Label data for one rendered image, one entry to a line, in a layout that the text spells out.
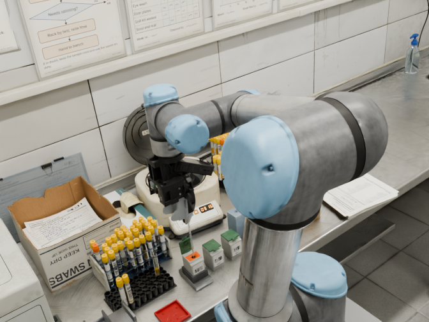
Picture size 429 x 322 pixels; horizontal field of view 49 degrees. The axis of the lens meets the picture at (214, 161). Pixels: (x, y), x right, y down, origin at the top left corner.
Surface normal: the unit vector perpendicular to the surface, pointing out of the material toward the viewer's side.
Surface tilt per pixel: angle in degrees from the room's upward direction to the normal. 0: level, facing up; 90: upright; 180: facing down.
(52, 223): 2
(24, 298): 89
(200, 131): 90
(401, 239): 0
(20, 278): 0
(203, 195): 90
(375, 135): 67
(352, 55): 90
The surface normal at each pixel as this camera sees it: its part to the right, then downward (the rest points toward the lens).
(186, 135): 0.48, 0.40
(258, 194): -0.87, 0.22
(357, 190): -0.09, -0.87
